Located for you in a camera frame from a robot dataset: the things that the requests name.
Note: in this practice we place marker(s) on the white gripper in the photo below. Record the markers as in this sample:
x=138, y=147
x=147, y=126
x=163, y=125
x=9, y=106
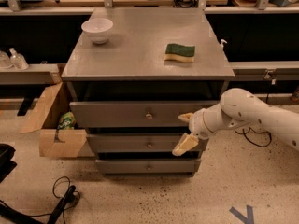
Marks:
x=198, y=125

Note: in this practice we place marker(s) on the grey top drawer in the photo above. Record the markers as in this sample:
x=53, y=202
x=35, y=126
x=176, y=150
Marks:
x=121, y=114

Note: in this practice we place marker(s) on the grey drawer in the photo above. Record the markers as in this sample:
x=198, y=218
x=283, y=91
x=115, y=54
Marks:
x=148, y=166
x=121, y=114
x=141, y=142

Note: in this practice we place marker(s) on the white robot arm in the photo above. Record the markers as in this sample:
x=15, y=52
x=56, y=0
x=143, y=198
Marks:
x=236, y=108

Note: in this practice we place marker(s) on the grey wooden drawer cabinet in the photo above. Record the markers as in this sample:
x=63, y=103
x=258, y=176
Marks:
x=130, y=66

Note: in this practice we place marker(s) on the grey middle drawer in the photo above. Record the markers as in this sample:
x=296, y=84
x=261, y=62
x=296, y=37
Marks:
x=141, y=142

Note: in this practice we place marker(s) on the grey bottom drawer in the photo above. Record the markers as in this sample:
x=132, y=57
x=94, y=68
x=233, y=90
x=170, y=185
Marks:
x=148, y=166

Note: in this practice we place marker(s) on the green yellow sponge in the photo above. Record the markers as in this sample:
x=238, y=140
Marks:
x=179, y=53

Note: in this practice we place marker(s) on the white pump dispenser bottle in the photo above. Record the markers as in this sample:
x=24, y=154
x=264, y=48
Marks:
x=223, y=43

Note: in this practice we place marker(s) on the green snack bag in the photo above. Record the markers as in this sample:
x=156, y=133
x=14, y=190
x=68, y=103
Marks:
x=67, y=121

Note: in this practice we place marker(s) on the white ceramic bowl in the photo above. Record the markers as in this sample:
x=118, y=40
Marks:
x=98, y=29

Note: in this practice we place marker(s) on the brown cardboard box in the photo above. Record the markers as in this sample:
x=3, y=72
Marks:
x=44, y=117

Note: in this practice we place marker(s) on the clear sanitizer bottle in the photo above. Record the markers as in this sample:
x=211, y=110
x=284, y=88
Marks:
x=18, y=60

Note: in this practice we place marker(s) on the black chair base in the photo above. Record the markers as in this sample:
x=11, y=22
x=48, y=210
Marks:
x=6, y=162

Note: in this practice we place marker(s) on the clear plastic bottle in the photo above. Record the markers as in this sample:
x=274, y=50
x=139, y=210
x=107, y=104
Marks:
x=5, y=61

